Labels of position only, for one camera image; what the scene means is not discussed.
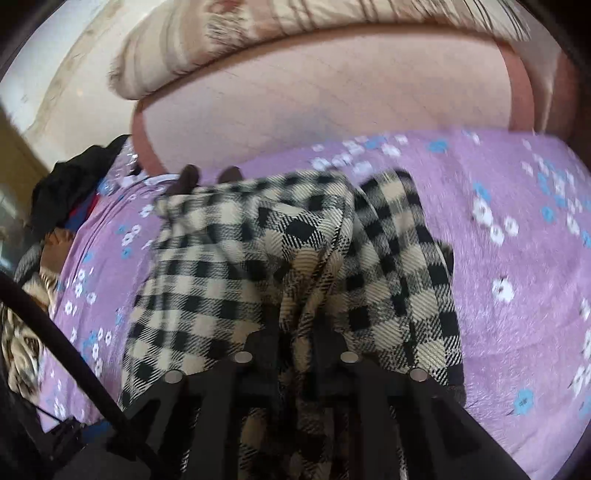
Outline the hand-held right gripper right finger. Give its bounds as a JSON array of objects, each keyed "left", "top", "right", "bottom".
[{"left": 314, "top": 320, "right": 532, "bottom": 480}]

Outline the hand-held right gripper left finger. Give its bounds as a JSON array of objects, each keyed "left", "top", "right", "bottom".
[{"left": 53, "top": 318, "right": 282, "bottom": 480}]

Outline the black and cream checkered garment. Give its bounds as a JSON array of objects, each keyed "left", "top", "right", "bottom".
[{"left": 117, "top": 168, "right": 465, "bottom": 480}]

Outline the purple floral bedsheet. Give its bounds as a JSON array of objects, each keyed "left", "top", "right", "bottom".
[{"left": 34, "top": 129, "right": 591, "bottom": 480}]

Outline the red and blue cloth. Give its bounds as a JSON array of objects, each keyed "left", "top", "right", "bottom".
[{"left": 65, "top": 194, "right": 101, "bottom": 232}]

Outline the leopard print cloth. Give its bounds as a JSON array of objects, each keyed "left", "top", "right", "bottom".
[{"left": 0, "top": 272, "right": 61, "bottom": 400}]

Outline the black cloth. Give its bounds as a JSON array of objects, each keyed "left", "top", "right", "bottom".
[{"left": 31, "top": 134, "right": 132, "bottom": 232}]

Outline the beige patterned blanket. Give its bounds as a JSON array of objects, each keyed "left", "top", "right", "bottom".
[{"left": 108, "top": 0, "right": 532, "bottom": 100}]

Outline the black cable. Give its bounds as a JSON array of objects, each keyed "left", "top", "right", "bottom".
[{"left": 0, "top": 272, "right": 167, "bottom": 480}]

